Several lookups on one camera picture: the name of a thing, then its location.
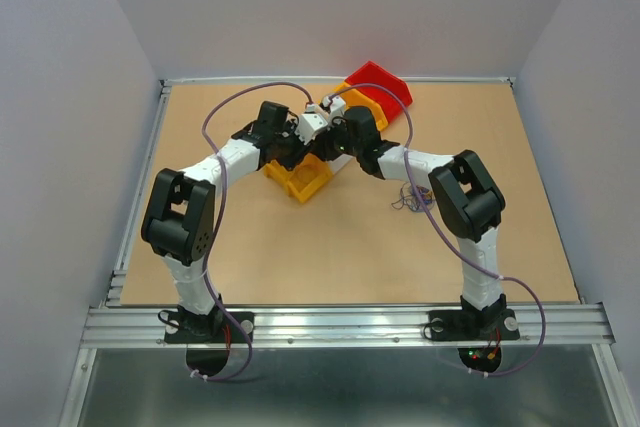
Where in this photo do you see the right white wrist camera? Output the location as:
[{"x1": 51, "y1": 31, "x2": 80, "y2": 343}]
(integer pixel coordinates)
[{"x1": 319, "y1": 95, "x2": 347, "y2": 123}]

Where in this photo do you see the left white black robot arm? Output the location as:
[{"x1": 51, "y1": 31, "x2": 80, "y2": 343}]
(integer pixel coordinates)
[{"x1": 141, "y1": 101, "x2": 327, "y2": 341}]

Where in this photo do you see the near yellow plastic bin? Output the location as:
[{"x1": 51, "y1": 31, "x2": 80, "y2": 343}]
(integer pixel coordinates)
[{"x1": 263, "y1": 154, "x2": 333, "y2": 204}]

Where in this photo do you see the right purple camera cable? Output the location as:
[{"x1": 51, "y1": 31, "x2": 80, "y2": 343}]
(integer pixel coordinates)
[{"x1": 322, "y1": 82, "x2": 547, "y2": 378}]

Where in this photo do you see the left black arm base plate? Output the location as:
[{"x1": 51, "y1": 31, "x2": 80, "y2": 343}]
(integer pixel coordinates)
[{"x1": 157, "y1": 309, "x2": 245, "y2": 345}]

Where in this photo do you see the far yellow plastic bin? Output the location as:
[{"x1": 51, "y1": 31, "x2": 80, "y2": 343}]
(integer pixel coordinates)
[{"x1": 334, "y1": 82, "x2": 389, "y2": 131}]

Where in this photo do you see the white plastic bin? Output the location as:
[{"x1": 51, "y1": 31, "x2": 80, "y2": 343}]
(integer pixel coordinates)
[{"x1": 327, "y1": 155, "x2": 352, "y2": 177}]

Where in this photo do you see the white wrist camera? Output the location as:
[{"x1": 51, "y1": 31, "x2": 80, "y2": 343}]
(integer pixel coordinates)
[
  {"x1": 294, "y1": 104, "x2": 329, "y2": 145},
  {"x1": 319, "y1": 95, "x2": 347, "y2": 123}
]

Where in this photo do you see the yellow plastic bin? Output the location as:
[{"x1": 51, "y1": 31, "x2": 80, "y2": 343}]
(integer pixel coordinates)
[
  {"x1": 334, "y1": 82, "x2": 389, "y2": 131},
  {"x1": 263, "y1": 154, "x2": 333, "y2": 204}
]

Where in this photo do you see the grey metal front panel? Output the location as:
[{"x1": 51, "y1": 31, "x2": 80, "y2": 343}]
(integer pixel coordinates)
[{"x1": 79, "y1": 345, "x2": 617, "y2": 426}]

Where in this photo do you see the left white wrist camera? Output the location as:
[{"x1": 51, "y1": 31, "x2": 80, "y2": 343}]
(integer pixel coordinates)
[{"x1": 294, "y1": 104, "x2": 329, "y2": 145}]

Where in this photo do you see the aluminium back rail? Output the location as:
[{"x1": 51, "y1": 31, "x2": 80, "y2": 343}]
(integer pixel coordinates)
[{"x1": 161, "y1": 75, "x2": 515, "y2": 87}]

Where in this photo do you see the aluminium left side rail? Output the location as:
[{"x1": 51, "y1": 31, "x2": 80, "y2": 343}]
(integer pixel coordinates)
[{"x1": 100, "y1": 80, "x2": 172, "y2": 308}]

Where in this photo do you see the coloured wire bundle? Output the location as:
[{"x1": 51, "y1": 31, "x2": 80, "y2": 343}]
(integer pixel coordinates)
[{"x1": 390, "y1": 184, "x2": 439, "y2": 213}]

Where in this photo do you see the aluminium rail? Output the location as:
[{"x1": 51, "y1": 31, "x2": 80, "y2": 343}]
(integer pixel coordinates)
[
  {"x1": 161, "y1": 75, "x2": 515, "y2": 87},
  {"x1": 80, "y1": 304, "x2": 615, "y2": 349},
  {"x1": 100, "y1": 80, "x2": 172, "y2": 308}
]

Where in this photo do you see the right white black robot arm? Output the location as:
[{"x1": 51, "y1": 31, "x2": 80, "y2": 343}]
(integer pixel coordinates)
[{"x1": 311, "y1": 107, "x2": 518, "y2": 342}]

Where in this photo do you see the red plastic bin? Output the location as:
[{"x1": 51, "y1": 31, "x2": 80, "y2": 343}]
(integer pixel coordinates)
[{"x1": 345, "y1": 61, "x2": 413, "y2": 124}]

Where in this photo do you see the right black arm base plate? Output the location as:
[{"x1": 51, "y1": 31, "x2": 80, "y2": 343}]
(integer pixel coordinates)
[{"x1": 422, "y1": 309, "x2": 520, "y2": 343}]

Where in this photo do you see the aluminium front rail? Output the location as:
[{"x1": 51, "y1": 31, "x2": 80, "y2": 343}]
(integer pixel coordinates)
[{"x1": 80, "y1": 304, "x2": 615, "y2": 349}]

